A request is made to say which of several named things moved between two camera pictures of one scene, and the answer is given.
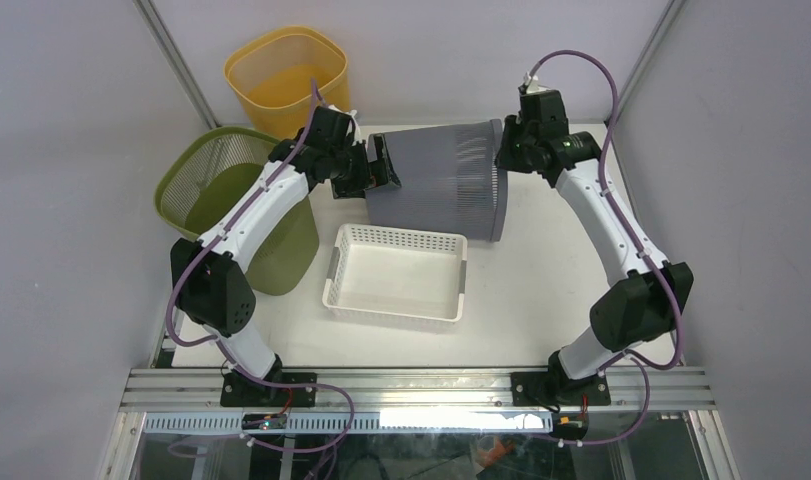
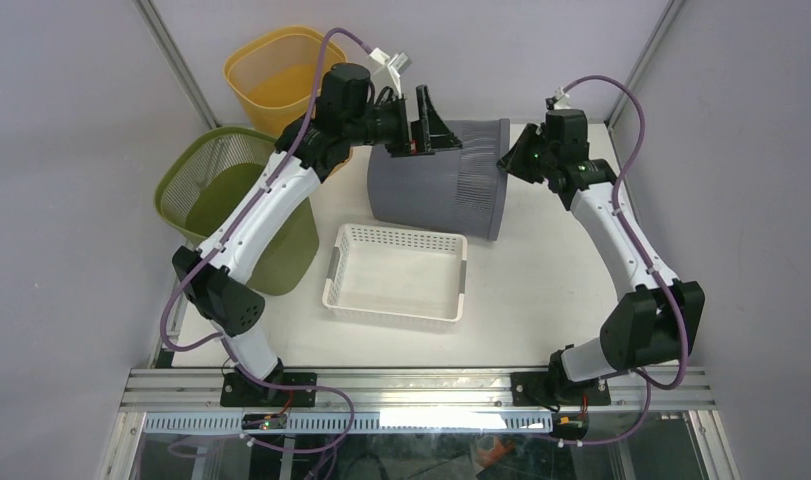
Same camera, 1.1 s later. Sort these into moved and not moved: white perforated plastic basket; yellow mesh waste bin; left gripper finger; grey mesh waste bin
Moved: left gripper finger
Not moved: yellow mesh waste bin; white perforated plastic basket; grey mesh waste bin
